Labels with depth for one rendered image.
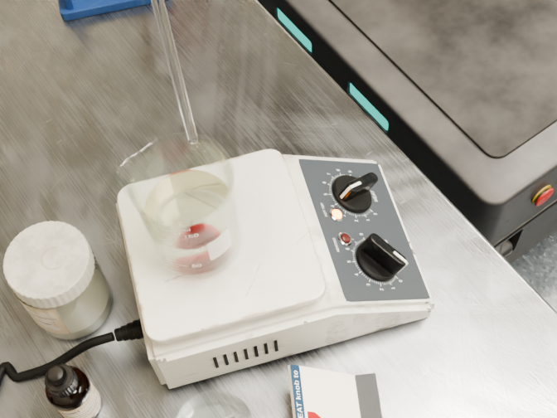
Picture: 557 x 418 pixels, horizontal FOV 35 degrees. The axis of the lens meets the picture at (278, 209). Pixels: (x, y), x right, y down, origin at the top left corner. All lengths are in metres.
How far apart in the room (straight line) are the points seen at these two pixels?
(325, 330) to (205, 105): 0.24
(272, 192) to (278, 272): 0.06
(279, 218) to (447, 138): 0.64
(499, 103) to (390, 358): 0.66
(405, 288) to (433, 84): 0.66
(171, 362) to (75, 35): 0.35
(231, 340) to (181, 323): 0.04
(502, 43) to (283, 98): 0.61
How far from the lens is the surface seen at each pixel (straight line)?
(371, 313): 0.61
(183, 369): 0.61
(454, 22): 1.33
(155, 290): 0.58
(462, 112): 1.23
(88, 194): 0.73
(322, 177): 0.64
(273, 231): 0.59
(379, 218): 0.65
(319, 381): 0.62
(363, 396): 0.64
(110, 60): 0.80
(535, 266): 1.55
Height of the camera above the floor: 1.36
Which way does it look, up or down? 61 degrees down
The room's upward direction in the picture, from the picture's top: 5 degrees counter-clockwise
